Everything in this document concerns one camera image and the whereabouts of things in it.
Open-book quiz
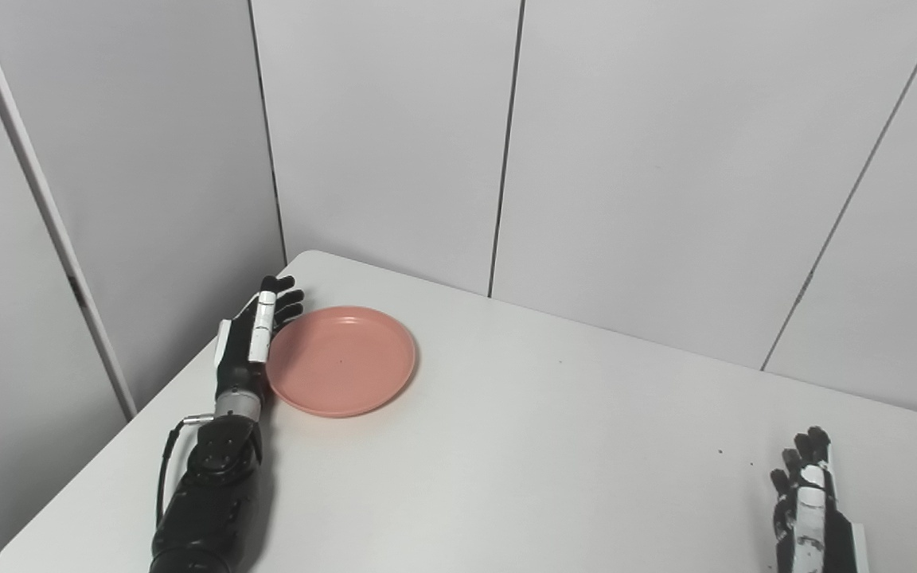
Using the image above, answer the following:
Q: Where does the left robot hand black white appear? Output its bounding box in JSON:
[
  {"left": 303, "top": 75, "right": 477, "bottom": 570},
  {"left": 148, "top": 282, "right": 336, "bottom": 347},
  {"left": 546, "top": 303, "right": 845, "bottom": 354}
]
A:
[{"left": 213, "top": 275, "right": 306, "bottom": 400}]

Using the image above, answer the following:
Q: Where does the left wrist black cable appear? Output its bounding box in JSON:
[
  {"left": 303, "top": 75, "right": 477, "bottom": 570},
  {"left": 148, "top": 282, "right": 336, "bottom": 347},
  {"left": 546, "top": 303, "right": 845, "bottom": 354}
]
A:
[{"left": 155, "top": 411, "right": 217, "bottom": 528}]

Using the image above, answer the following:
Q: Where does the pink round plate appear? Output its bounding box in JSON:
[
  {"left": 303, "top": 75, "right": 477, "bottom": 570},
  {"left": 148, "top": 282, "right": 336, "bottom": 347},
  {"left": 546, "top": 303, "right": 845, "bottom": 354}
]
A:
[{"left": 265, "top": 306, "right": 418, "bottom": 419}]

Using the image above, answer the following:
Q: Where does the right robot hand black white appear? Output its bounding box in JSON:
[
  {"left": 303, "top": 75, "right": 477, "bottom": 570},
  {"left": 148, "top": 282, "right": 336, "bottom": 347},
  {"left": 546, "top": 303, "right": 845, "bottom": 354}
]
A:
[{"left": 769, "top": 426, "right": 872, "bottom": 573}]

